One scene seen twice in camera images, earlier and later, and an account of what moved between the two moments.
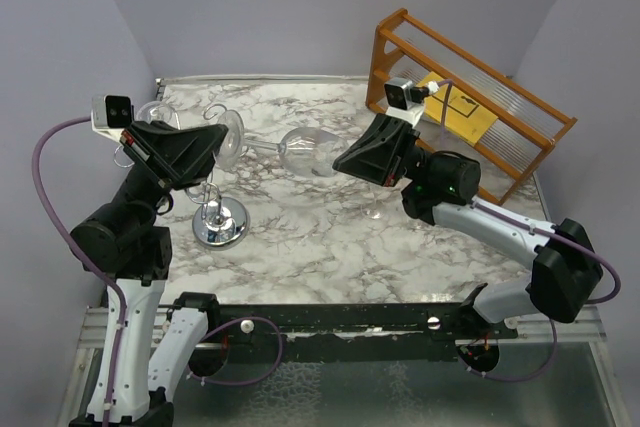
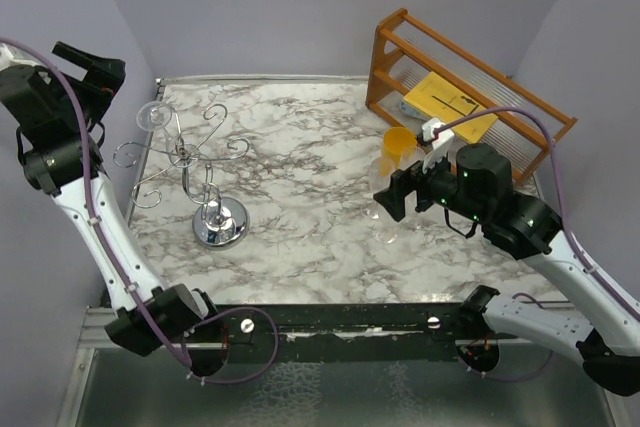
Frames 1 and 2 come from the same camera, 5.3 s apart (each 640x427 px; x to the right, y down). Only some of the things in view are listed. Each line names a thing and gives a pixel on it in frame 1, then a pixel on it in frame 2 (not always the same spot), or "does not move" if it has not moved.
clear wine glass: [308, 152] → [384, 235]
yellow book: [466, 117] does not move
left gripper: [192, 148] → [104, 74]
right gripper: [381, 155] → [394, 198]
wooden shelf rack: [458, 102] does not move
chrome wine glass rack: [217, 223] does not move
